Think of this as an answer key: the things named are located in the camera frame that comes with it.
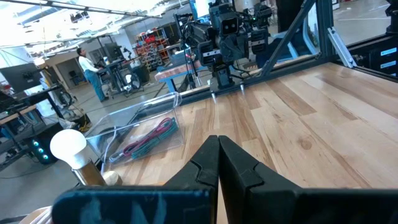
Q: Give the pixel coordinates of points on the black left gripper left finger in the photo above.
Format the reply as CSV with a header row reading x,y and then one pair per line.
x,y
186,205

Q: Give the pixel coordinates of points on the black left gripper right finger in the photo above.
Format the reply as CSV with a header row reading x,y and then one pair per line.
x,y
264,205

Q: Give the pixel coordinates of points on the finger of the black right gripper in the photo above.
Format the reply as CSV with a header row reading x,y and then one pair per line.
x,y
210,57
259,41

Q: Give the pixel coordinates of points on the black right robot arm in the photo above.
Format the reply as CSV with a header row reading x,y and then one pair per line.
x,y
224,76

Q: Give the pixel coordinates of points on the blue-legged wooden workbench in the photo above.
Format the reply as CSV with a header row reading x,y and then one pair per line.
x,y
174,73

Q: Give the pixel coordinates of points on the red storage shelving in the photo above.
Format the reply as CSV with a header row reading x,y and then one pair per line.
x,y
152,49

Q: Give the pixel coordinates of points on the silver aluminium extrusion piece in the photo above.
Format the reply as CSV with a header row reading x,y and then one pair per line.
x,y
341,46

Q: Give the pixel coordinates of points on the clear plastic bin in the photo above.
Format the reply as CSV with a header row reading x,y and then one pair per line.
x,y
130,115

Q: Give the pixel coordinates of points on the person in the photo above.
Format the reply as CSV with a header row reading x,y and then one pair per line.
x,y
90,73

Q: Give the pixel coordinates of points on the black drawer cabinet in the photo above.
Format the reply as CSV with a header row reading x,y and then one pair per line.
x,y
379,57

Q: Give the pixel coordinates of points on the brass lamp with white bulb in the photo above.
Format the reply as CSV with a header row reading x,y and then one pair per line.
x,y
68,147

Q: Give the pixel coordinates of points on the computer tower with teal lights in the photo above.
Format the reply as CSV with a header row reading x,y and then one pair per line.
x,y
42,144

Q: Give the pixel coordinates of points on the black monitor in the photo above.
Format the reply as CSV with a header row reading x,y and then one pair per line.
x,y
21,77

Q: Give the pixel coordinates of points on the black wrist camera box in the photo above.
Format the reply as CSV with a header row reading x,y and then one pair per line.
x,y
230,25

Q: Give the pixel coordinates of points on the black aluminium table frame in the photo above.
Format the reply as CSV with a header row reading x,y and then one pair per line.
x,y
289,37

